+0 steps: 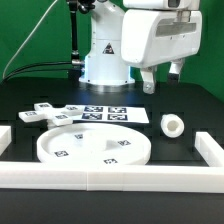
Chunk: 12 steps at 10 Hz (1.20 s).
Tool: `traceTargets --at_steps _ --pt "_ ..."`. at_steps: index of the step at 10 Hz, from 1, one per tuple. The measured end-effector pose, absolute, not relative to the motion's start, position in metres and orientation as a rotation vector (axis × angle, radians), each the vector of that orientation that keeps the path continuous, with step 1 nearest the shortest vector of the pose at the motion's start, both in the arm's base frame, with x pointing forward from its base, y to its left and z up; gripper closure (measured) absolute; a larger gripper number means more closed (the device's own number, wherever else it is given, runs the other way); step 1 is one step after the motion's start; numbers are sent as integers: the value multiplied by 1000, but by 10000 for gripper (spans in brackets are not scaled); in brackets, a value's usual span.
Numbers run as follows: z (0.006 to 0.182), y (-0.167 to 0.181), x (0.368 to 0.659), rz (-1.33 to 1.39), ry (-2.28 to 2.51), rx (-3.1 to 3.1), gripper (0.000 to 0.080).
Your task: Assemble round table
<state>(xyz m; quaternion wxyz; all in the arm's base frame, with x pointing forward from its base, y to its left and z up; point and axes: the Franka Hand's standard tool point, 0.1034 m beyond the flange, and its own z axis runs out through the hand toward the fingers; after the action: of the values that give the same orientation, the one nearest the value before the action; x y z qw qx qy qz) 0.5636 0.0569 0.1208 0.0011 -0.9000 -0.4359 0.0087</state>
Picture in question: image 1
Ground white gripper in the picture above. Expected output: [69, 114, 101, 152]
[121, 10, 202, 94]

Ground white round table top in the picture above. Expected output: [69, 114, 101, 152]
[37, 123, 151, 165]

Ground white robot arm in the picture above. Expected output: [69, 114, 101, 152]
[79, 0, 202, 94]

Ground white marker sheet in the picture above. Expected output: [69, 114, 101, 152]
[65, 105, 149, 124]

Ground white right fence bar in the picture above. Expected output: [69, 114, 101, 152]
[195, 132, 224, 168]

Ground white fence bar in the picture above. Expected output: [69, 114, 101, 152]
[0, 162, 224, 193]
[195, 132, 224, 168]

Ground white cross-shaped table base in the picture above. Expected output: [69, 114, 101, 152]
[18, 102, 84, 129]

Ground white left fence block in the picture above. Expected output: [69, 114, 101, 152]
[0, 126, 12, 156]

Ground white front fence bar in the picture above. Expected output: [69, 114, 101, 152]
[0, 162, 224, 193]

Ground grey cable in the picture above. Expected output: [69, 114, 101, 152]
[1, 0, 58, 80]

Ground black cable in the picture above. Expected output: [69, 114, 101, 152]
[0, 60, 81, 84]

